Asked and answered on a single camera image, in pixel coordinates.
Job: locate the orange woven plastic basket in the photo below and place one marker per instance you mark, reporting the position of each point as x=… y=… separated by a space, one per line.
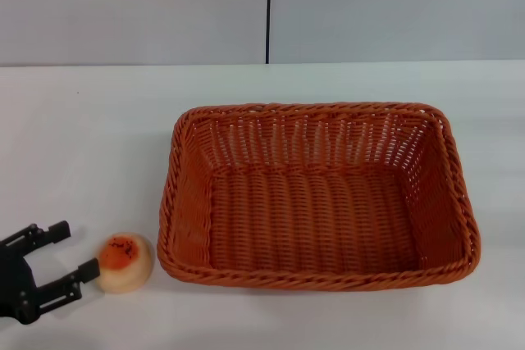
x=311 y=219

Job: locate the round bun with orange glaze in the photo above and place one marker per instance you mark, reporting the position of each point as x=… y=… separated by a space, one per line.
x=127 y=264

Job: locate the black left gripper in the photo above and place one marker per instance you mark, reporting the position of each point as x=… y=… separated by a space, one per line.
x=16 y=284

